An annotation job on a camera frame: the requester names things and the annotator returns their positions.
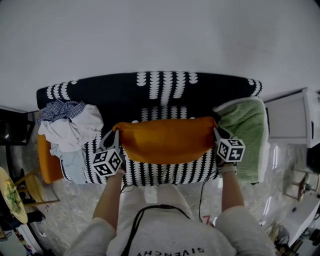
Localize black white patterned sofa cover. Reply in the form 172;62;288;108
36;71;263;187

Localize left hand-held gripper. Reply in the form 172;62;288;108
92;129;123;178

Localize person's left forearm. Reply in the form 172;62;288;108
92;169;126;231

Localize round yellow table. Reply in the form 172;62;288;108
0;166;29;225

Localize green knitted blanket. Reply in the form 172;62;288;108
212;96;271;186

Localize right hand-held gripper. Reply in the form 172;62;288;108
212;127;246;163

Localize white cabinet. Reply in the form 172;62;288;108
262;87;320;149

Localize black framed cabinet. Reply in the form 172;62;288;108
0;106;36;147

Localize orange sofa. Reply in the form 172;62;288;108
37;112;65;185

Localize person's white t-shirt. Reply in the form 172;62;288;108
63;206;276;256

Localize small round wooden stool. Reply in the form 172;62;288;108
14;167;61;208

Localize black round table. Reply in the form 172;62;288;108
306;147;320;173

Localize metal frame wooden stool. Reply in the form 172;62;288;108
284;169;316;201

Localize white wristwatch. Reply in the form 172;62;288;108
221;162;238;174

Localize black neck strap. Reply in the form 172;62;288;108
127;204;191;256

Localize light blue cloth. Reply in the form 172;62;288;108
49;144;87;185

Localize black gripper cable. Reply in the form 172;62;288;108
120;183;137;194
198;167;222;223

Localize yellow flower bouquet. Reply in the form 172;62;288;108
2;179;22;213

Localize orange cushion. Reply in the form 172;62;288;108
112;116;219;165

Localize pile of crumpled clothes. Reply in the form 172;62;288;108
38;104;105;153

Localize person's right forearm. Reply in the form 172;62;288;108
221;169;245;213

